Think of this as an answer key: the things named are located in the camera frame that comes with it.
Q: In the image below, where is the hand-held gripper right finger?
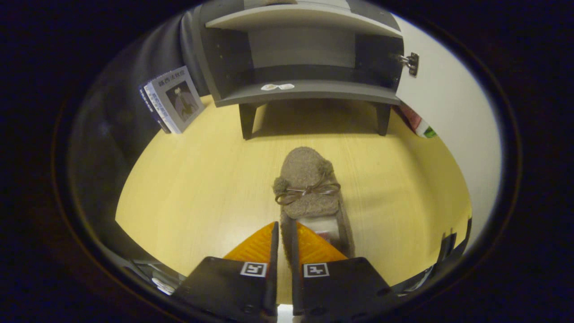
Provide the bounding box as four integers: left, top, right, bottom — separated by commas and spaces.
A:
291, 218, 400, 323

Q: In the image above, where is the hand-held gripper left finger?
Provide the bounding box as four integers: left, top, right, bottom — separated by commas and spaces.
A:
172, 221, 280, 323

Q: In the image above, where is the brown fuzzy slipper shoe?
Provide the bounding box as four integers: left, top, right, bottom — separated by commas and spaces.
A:
272, 146, 356, 259

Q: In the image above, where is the grey shoe cabinet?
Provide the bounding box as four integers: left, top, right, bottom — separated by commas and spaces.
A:
193, 0, 405, 141

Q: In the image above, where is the white shoe cabinet door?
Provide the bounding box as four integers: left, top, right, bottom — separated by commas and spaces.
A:
394, 13, 504, 245

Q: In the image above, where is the metal door hinge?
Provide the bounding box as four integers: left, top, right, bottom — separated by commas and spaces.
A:
394, 52, 420, 77

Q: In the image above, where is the red green white packet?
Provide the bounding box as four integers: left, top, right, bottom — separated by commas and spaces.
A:
394, 103, 438, 139

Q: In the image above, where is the grey cover book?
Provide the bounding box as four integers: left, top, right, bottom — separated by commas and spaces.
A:
144, 66, 206, 135

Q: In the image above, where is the black backdrop cloth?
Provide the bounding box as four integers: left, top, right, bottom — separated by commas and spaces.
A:
66, 8, 212, 274

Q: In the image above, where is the dark blue book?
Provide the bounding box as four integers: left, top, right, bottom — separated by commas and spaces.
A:
138, 82, 172, 135

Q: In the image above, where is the black metal frame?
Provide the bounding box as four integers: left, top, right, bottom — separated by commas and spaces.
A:
395, 217, 473, 295

